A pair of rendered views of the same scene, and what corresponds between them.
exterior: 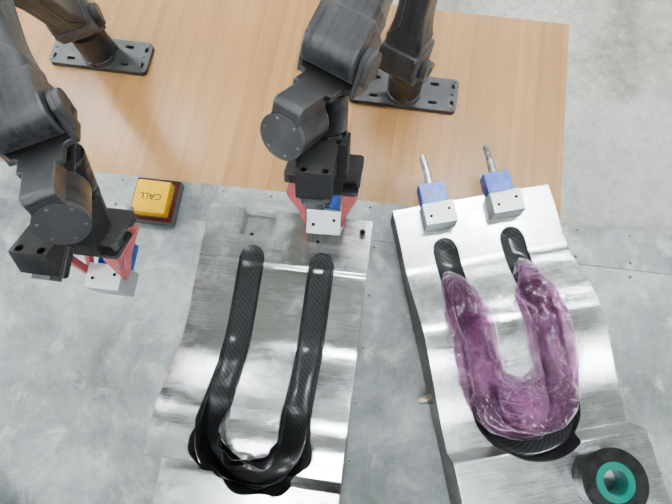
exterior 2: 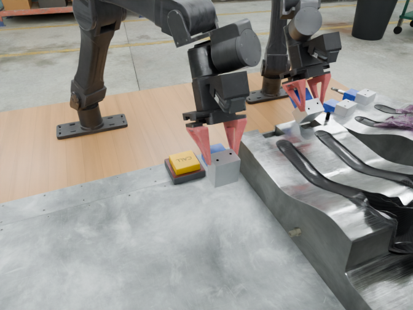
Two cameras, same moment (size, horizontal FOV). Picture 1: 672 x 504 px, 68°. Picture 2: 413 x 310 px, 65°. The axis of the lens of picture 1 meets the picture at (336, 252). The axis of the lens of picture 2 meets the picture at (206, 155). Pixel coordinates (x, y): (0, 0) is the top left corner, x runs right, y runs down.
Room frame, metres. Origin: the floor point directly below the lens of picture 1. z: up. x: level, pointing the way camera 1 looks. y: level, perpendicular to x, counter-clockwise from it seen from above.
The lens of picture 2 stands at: (-0.14, 0.63, 1.31)
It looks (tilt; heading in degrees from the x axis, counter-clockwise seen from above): 37 degrees down; 323
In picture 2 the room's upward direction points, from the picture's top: straight up
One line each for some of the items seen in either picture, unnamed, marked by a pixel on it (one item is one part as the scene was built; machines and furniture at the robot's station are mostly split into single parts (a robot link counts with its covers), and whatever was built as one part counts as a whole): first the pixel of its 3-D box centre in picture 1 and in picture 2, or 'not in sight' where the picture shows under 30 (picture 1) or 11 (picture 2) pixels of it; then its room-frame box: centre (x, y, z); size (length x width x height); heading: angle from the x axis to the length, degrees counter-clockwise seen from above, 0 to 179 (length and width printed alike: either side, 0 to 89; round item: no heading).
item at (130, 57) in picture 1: (93, 42); (90, 115); (0.72, 0.41, 0.84); 0.20 x 0.07 x 0.08; 73
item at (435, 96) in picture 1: (405, 79); (271, 85); (0.54, -0.17, 0.84); 0.20 x 0.07 x 0.08; 73
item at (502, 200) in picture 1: (495, 180); (350, 95); (0.32, -0.28, 0.86); 0.13 x 0.05 x 0.05; 2
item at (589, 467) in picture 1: (609, 480); not in sight; (-0.13, -0.30, 0.93); 0.08 x 0.08 x 0.04
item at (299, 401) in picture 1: (268, 362); (356, 169); (0.07, 0.11, 0.92); 0.35 x 0.16 x 0.09; 165
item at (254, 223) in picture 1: (260, 226); (270, 138); (0.29, 0.11, 0.87); 0.05 x 0.05 x 0.04; 75
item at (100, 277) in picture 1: (120, 248); (212, 153); (0.26, 0.31, 0.93); 0.13 x 0.05 x 0.05; 166
